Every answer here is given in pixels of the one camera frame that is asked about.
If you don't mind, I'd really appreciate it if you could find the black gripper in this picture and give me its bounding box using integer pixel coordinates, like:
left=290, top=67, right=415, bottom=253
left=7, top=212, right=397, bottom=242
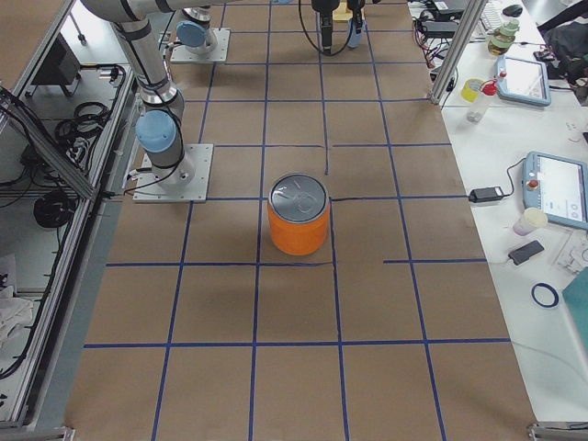
left=311, top=0, right=365, bottom=51

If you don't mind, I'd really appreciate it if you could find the light blue plastic cup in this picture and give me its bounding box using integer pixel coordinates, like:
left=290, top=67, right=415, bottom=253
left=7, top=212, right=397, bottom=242
left=346, top=18, right=366, bottom=50

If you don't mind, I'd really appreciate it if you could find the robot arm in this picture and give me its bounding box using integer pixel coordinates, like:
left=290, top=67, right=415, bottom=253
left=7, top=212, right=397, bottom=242
left=83, top=0, right=217, bottom=184
left=175, top=1, right=366, bottom=57

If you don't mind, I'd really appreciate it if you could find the white paper cup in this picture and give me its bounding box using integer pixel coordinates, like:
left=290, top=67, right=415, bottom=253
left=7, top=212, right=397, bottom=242
left=513, top=208, right=548, bottom=236

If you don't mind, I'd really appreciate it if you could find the bamboo mug stand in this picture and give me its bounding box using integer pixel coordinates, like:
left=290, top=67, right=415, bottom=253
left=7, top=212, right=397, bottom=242
left=333, top=4, right=352, bottom=22

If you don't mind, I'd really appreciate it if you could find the yellow tape roll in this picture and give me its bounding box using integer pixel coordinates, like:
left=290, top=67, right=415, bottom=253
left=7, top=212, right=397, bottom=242
left=460, top=78, right=484, bottom=103

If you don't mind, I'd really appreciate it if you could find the green lidded jar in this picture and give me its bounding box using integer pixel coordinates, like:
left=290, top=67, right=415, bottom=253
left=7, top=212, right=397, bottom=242
left=487, top=19, right=520, bottom=56

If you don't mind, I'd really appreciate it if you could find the small clear bottle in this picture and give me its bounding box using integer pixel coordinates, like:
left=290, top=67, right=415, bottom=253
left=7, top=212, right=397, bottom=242
left=466, top=101, right=488, bottom=123

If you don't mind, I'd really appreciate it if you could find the far teach pendant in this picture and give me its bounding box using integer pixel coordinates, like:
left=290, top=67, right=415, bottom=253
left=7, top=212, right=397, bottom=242
left=495, top=55, right=551, bottom=107

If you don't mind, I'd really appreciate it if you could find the teach pendant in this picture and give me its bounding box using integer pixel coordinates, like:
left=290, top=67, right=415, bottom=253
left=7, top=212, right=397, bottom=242
left=522, top=152, right=587, bottom=231
left=495, top=55, right=551, bottom=107

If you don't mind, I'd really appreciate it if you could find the orange can with silver lid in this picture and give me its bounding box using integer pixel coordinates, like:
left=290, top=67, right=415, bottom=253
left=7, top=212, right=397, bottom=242
left=267, top=173, right=330, bottom=256

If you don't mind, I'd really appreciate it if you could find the black power brick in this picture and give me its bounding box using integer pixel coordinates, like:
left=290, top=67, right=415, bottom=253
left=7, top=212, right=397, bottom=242
left=468, top=187, right=505, bottom=203

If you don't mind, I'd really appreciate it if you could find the near teach pendant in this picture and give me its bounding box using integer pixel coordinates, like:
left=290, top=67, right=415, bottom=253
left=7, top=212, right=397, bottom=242
left=522, top=152, right=587, bottom=231

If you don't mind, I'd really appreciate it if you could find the black smartphone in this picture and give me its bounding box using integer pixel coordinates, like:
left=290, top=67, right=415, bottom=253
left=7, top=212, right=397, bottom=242
left=508, top=240, right=545, bottom=266

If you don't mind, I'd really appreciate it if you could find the teal box corner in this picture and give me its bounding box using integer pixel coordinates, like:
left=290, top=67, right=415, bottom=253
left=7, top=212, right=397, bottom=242
left=562, top=268, right=588, bottom=346

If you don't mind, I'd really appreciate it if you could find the aluminium frame post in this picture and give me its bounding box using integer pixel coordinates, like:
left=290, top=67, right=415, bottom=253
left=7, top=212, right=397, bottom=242
left=428, top=0, right=487, bottom=104

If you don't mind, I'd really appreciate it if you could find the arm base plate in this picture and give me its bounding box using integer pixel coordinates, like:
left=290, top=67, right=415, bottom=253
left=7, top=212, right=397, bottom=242
left=132, top=144, right=213, bottom=203
left=170, top=25, right=231, bottom=64

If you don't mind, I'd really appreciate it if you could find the blue tape ring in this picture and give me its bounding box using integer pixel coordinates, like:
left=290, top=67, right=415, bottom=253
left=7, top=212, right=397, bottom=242
left=531, top=283, right=560, bottom=309

